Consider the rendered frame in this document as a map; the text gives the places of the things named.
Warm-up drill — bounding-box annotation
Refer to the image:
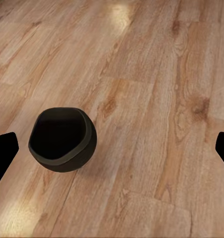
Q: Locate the cauldron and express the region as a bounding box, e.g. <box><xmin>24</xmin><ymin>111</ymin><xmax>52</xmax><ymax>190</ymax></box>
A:
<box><xmin>28</xmin><ymin>107</ymin><xmax>97</xmax><ymax>172</ymax></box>

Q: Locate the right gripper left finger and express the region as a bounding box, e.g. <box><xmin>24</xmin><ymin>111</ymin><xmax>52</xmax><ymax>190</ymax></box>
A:
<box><xmin>0</xmin><ymin>132</ymin><xmax>19</xmax><ymax>180</ymax></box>

